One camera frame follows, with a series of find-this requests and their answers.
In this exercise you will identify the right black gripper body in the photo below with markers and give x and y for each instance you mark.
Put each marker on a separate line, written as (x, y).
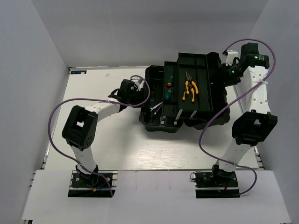
(231, 74)

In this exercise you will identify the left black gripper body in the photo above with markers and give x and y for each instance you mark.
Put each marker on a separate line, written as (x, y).
(136, 97)

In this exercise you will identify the long silver combination wrench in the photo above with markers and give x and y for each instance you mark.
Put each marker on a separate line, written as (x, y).
(156, 108)

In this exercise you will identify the green orange stubby screwdriver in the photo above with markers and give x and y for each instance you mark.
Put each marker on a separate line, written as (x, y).
(170, 81)

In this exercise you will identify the yellow needle-nose pliers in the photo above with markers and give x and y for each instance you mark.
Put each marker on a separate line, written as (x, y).
(188, 78)
(190, 87)

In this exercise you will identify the black plastic toolbox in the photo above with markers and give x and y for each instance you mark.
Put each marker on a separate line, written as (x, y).
(205, 72)

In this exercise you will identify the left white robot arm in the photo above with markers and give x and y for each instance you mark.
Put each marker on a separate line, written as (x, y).
(80, 128)

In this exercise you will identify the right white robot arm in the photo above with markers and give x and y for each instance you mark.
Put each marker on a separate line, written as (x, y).
(257, 122)

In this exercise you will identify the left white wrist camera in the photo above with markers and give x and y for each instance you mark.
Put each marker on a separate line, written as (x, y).
(137, 82)

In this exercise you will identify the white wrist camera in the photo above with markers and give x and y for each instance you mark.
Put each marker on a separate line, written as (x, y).
(137, 82)
(230, 56)

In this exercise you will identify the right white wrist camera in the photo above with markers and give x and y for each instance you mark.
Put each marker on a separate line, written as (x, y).
(230, 56)

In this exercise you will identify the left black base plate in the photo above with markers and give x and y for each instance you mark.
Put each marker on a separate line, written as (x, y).
(79, 187)

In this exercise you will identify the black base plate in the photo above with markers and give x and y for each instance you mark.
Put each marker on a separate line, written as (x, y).
(209, 186)
(79, 187)

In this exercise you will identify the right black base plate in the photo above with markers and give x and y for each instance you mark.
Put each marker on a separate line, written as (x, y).
(209, 186)

